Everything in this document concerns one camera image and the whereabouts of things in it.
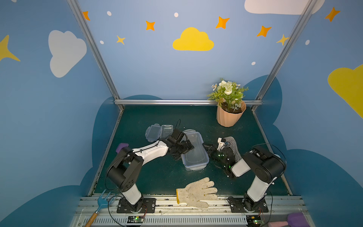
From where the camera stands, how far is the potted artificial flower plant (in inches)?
36.4

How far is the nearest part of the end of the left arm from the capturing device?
2.24ft

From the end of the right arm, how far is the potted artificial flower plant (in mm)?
274

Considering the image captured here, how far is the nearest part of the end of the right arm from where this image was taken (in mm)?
728

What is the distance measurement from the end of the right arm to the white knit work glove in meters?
0.14

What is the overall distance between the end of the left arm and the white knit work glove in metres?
0.18

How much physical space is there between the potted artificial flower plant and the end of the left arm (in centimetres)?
35

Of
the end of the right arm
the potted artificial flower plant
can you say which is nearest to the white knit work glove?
the end of the right arm
